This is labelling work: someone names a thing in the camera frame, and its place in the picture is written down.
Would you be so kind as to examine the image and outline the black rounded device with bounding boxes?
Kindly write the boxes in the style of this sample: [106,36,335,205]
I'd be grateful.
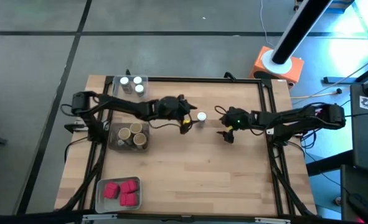
[347,192,368,218]

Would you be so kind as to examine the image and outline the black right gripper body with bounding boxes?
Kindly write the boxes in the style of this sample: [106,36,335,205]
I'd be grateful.
[220,108,255,130]

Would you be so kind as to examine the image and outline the black pole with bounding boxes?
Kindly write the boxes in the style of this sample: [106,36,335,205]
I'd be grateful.
[270,0,336,65]

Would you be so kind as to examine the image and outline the black crossbeam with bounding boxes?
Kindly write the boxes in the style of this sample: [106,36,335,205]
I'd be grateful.
[0,210,368,224]

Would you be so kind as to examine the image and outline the black stand foot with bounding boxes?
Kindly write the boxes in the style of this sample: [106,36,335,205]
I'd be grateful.
[323,62,368,85]

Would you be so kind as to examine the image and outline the beige rod with black knob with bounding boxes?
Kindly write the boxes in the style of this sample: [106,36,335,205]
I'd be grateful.
[291,88,342,100]

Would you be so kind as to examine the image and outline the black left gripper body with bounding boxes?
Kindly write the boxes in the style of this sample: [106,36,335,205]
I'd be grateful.
[154,95,192,121]

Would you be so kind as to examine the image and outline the white floor cable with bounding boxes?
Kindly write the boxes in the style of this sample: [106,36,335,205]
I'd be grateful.
[259,0,275,48]

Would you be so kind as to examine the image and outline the smoky brown plastic bin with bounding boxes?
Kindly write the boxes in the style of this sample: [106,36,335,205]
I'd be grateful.
[106,123,150,153]

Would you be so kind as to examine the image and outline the white round disc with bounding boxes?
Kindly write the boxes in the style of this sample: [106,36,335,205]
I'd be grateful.
[260,49,293,76]

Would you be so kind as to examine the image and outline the clear plastic bin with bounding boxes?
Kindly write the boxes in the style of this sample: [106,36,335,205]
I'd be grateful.
[111,74,149,103]

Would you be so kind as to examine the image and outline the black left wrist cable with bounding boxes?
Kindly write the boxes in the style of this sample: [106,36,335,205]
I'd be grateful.
[148,119,184,130]

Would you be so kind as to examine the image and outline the grey plastic bin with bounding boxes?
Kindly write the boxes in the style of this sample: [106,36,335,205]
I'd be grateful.
[95,176,143,214]

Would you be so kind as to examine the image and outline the black aluminium table frame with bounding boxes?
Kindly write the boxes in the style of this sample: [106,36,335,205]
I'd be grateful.
[59,75,317,218]

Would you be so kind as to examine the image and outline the silver beam bracket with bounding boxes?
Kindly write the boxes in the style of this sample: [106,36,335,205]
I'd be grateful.
[254,217,292,224]
[82,213,118,222]

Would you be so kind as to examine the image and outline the black desk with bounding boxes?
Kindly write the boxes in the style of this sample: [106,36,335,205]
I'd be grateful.
[350,83,368,175]

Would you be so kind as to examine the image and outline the orange box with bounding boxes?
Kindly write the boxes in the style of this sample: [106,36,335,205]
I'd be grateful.
[248,45,305,90]

